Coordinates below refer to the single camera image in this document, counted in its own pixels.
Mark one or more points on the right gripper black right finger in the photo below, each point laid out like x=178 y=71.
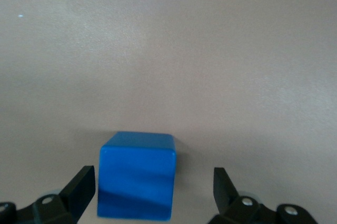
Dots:
x=225 y=192

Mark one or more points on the blue cube block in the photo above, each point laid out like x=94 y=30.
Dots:
x=137 y=176

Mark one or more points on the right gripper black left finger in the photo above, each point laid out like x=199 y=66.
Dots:
x=79 y=189

